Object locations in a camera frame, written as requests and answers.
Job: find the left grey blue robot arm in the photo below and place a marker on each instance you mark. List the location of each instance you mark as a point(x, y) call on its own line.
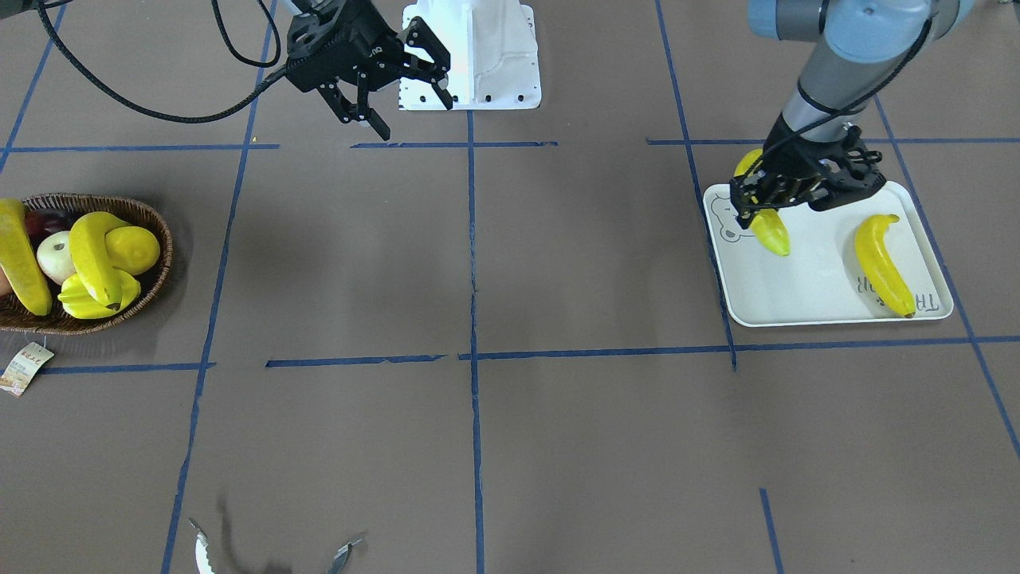
point(858, 48)

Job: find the yellow lemon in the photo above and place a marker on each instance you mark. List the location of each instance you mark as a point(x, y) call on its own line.
point(132, 249)

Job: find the paper tag on basket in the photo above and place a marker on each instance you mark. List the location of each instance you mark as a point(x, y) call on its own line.
point(23, 367)

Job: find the pale green bear tray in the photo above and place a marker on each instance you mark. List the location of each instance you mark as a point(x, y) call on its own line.
point(820, 282)

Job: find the yellow banana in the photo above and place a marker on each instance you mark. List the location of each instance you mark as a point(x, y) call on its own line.
point(878, 267)
point(766, 226)
point(89, 254)
point(18, 260)

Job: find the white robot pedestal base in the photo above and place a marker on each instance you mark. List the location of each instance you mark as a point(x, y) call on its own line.
point(494, 51)

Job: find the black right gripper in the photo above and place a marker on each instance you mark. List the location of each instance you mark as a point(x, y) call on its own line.
point(368, 45)

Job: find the dark purple fruit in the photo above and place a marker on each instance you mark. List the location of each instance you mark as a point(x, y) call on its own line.
point(43, 223)

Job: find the pale white apple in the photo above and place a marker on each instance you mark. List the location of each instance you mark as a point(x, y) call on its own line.
point(54, 258)

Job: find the yellow green starfruit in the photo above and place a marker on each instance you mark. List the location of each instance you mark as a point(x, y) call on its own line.
point(77, 302)

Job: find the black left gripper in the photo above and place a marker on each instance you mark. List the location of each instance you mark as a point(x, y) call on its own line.
point(797, 164)

